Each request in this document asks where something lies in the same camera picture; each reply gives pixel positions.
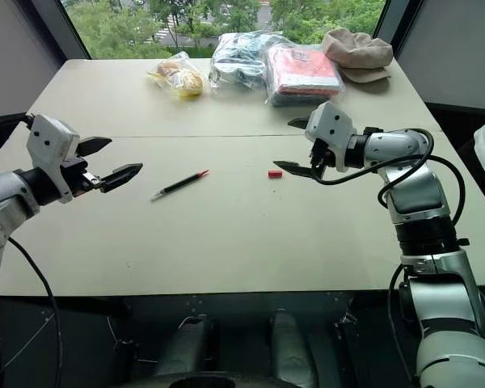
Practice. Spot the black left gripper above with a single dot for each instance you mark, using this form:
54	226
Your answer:
81	178

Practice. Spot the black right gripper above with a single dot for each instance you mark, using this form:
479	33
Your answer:
321	155

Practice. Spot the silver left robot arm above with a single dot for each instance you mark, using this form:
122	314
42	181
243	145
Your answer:
4	190

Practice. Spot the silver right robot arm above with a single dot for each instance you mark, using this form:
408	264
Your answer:
416	186

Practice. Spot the red pen cap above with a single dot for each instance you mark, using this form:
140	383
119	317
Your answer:
275	174

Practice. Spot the black pen with red end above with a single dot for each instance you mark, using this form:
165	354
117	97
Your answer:
182	184

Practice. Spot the clear bag with red item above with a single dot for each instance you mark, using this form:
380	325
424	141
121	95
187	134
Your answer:
303	72

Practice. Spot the clear bag of blue-white clothes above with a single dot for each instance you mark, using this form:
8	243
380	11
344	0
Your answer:
234	60

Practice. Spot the bread in plastic bag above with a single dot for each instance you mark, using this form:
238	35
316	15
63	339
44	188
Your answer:
182	78

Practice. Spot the beige fabric hat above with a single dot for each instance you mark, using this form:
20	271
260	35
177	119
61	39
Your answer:
359	52

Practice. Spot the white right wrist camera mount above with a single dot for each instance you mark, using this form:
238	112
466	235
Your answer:
331	125

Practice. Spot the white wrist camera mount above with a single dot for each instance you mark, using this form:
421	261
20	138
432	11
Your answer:
48	141
331	125

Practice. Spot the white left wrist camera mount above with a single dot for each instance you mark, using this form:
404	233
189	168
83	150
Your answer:
48	141

